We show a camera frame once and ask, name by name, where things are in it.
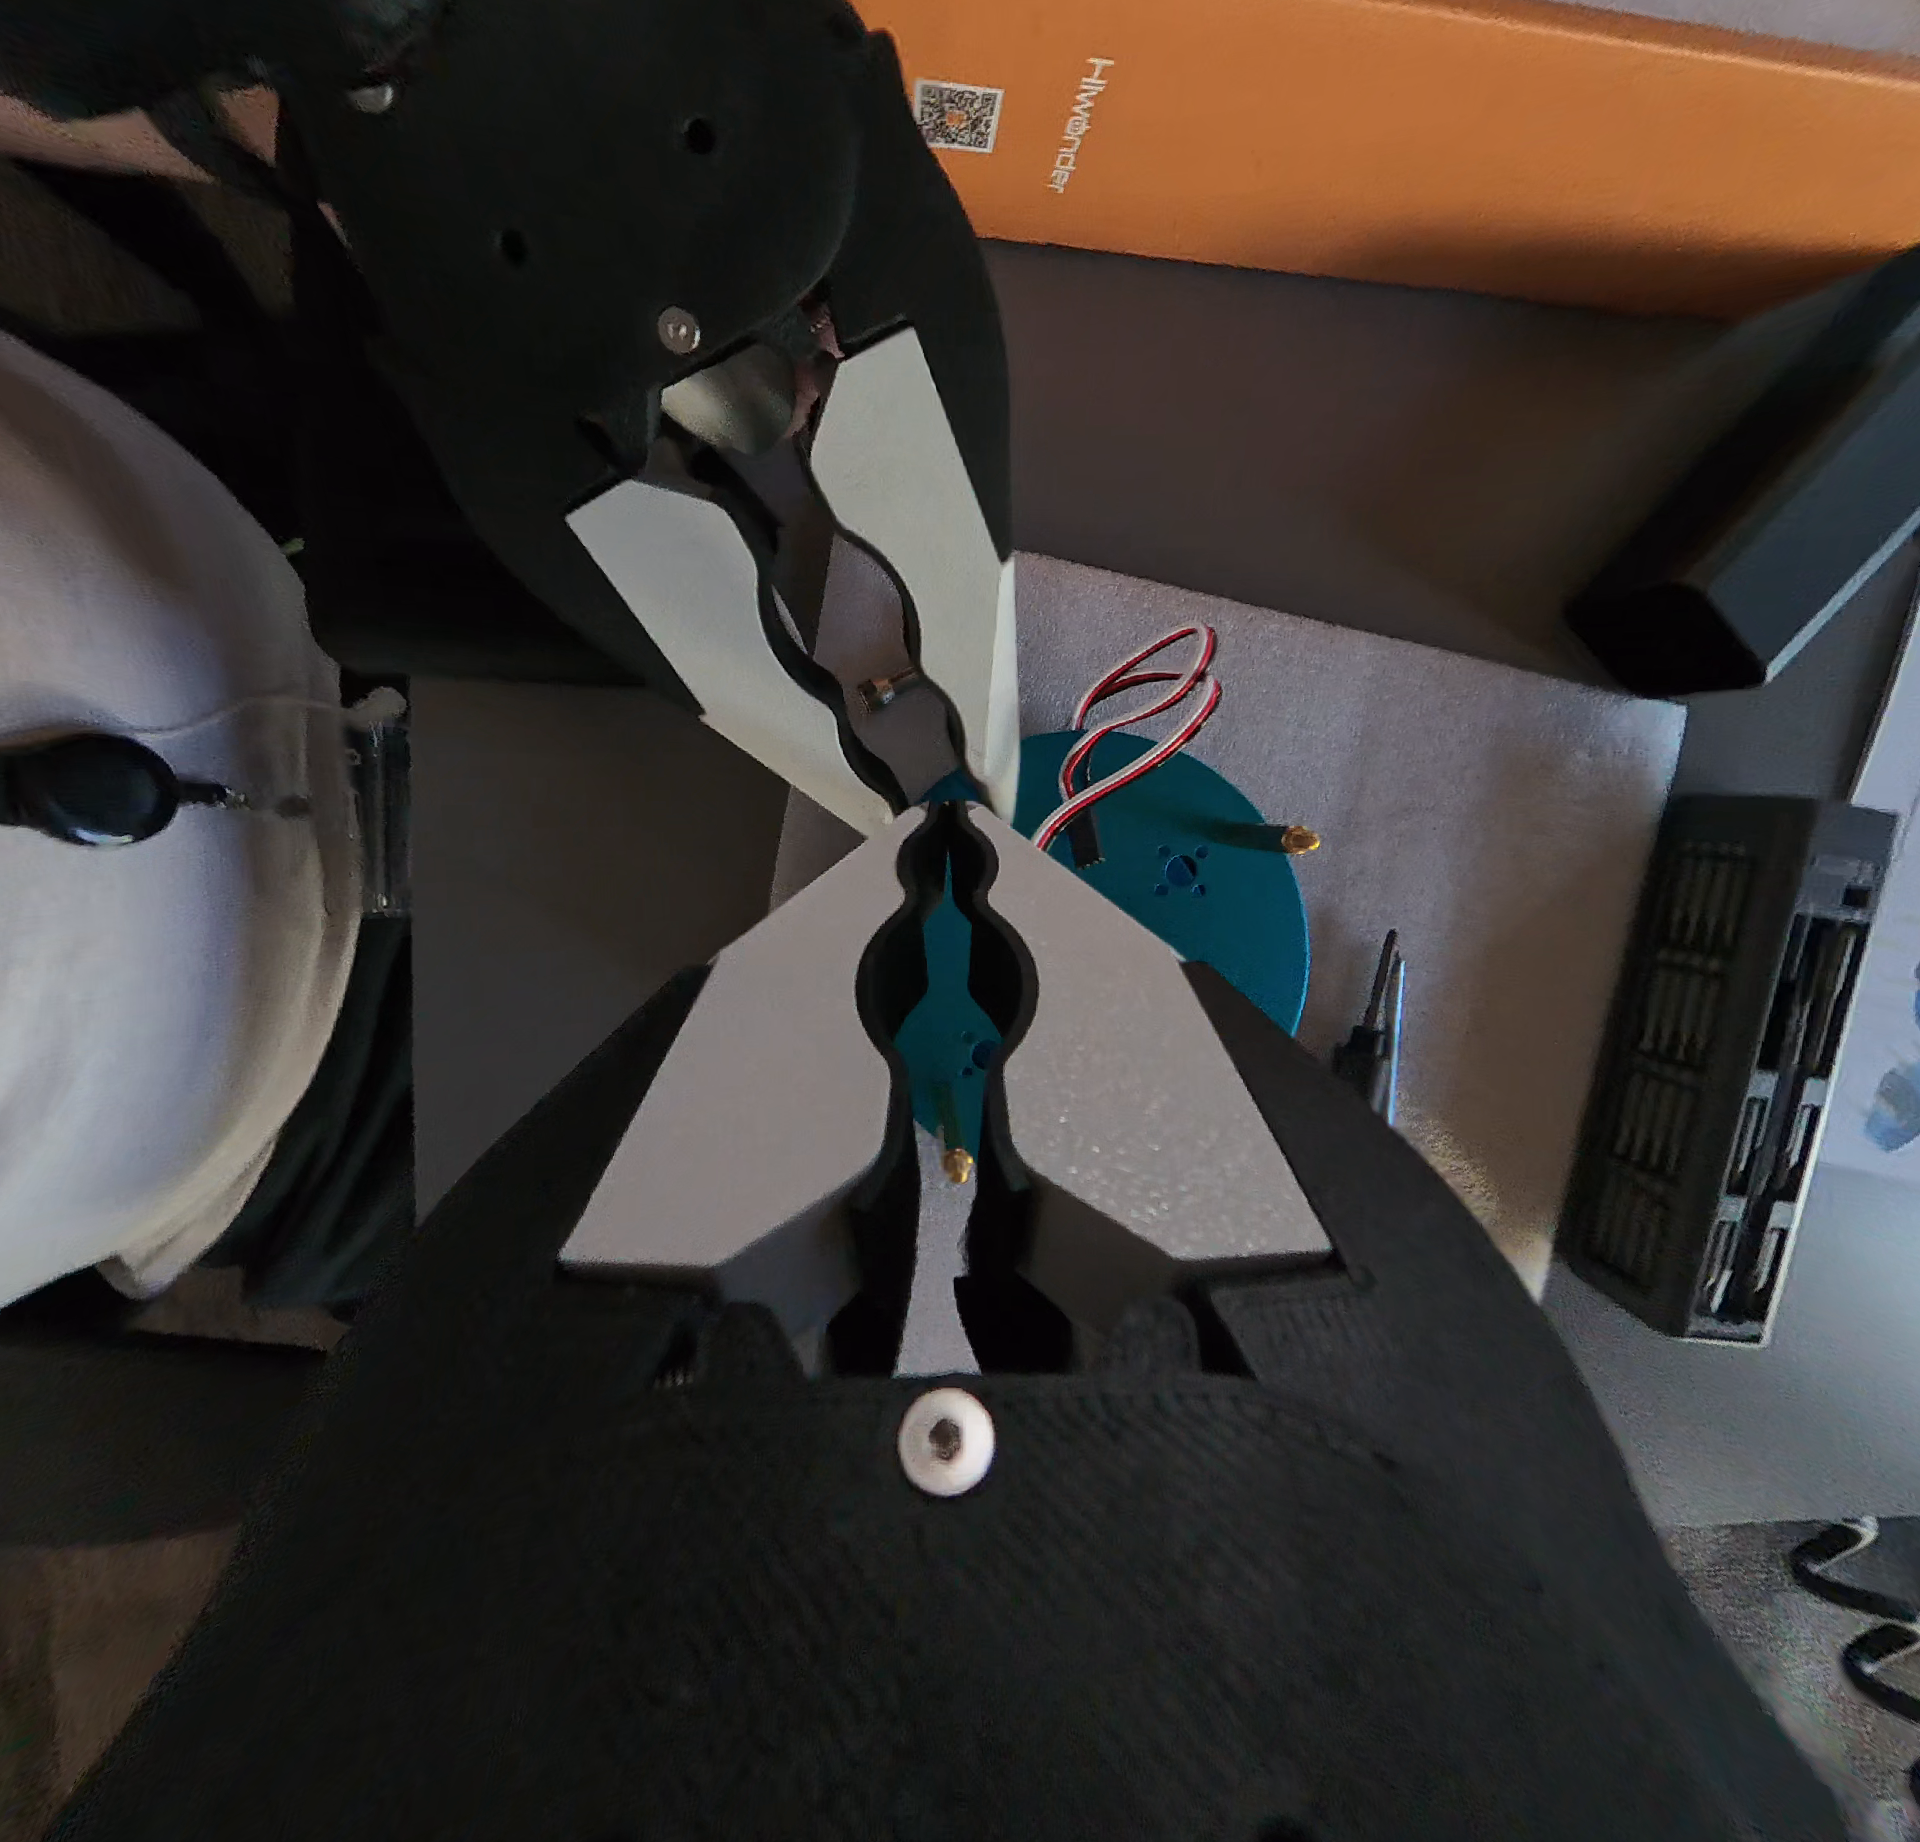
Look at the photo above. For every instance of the orange cardboard box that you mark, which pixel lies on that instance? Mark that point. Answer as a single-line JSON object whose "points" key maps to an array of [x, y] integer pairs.
{"points": [[1426, 146]]}

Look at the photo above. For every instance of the black screwdriver bit tray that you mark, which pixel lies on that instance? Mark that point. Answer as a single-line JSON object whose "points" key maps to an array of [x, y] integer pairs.
{"points": [[1711, 1064]]}

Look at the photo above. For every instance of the brass standoff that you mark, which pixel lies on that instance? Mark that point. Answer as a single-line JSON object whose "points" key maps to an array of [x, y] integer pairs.
{"points": [[954, 1138], [1275, 837]]}

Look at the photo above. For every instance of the black perforated box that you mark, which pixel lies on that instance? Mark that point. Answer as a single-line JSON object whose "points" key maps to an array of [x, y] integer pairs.
{"points": [[451, 613]]}

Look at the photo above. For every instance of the black badge reel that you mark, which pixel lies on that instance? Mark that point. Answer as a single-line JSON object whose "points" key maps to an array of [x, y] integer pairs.
{"points": [[91, 793]]}

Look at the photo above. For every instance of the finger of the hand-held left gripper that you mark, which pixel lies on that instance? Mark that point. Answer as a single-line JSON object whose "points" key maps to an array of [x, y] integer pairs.
{"points": [[705, 598], [931, 524]]}

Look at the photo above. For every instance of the blue round base plate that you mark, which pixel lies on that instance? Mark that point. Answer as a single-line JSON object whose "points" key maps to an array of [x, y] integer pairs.
{"points": [[1201, 943]]}

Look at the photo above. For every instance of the black precision screwdriver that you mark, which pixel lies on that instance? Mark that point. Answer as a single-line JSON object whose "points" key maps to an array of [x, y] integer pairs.
{"points": [[1362, 1048]]}

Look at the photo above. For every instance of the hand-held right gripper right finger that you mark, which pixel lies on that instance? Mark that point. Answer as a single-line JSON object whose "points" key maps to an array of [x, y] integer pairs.
{"points": [[1170, 1124]]}

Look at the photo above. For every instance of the dark grey case sleeve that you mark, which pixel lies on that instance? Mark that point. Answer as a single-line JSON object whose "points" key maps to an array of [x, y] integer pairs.
{"points": [[1771, 493]]}

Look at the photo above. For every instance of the white foam sheet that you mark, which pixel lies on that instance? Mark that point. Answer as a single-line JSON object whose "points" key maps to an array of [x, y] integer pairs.
{"points": [[1426, 763]]}

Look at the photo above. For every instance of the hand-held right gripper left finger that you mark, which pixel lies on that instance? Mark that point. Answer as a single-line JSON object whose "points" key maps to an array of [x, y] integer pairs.
{"points": [[721, 1124]]}

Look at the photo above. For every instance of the person's white shirt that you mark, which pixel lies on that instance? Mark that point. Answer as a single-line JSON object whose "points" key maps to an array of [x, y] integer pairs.
{"points": [[135, 1004]]}

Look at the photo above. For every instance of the small metal bolt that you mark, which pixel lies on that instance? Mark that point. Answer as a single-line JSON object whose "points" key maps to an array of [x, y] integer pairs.
{"points": [[880, 691]]}

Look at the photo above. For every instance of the printed instruction manual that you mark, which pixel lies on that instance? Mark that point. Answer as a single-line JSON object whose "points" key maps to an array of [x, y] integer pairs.
{"points": [[1892, 1093]]}

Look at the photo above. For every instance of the clear badge holder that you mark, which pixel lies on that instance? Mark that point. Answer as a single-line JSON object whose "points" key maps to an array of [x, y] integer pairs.
{"points": [[377, 824]]}

